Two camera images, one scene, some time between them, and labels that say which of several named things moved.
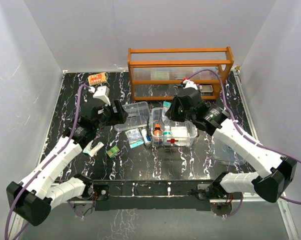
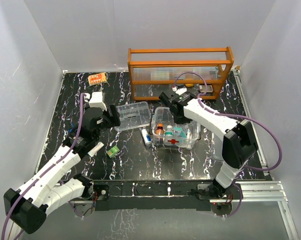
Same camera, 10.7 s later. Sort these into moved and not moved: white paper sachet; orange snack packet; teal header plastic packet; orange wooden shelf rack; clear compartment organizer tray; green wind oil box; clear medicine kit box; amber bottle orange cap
Moved: teal header plastic packet; amber bottle orange cap
Not moved: orange wooden shelf rack; white paper sachet; green wind oil box; clear medicine kit box; orange snack packet; clear compartment organizer tray
